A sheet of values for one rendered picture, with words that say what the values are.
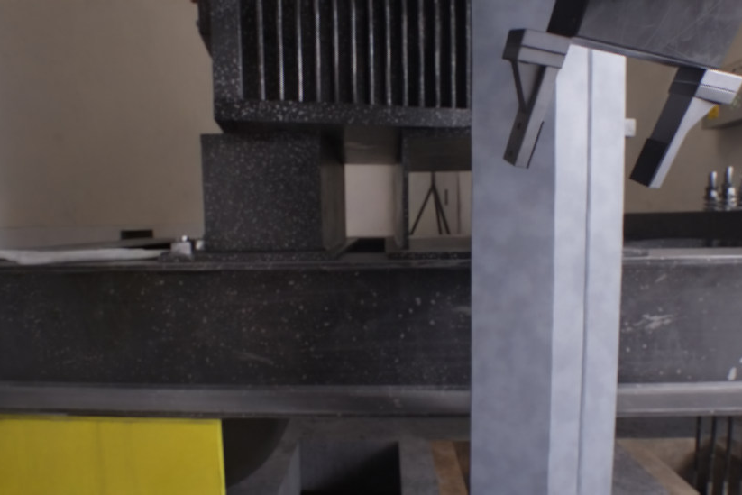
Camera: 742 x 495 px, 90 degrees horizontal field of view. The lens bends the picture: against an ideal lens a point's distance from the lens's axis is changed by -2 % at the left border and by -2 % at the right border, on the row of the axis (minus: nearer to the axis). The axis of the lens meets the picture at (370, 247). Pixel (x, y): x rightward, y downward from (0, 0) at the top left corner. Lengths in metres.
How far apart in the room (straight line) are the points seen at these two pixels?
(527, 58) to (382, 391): 0.55
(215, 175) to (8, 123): 0.84
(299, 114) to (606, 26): 0.41
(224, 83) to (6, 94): 0.92
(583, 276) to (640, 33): 0.28
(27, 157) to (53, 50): 0.36
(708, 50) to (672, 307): 0.50
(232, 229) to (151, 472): 0.42
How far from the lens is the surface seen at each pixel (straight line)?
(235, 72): 0.63
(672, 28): 0.39
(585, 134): 0.55
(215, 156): 0.70
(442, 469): 1.29
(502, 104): 0.52
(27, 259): 0.83
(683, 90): 0.44
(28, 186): 1.46
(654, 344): 0.82
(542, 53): 0.35
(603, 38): 0.36
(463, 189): 3.79
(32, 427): 0.88
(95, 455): 0.84
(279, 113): 0.61
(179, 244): 0.68
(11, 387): 1.00
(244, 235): 0.68
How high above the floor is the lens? 0.72
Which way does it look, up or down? 4 degrees down
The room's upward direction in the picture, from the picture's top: 1 degrees counter-clockwise
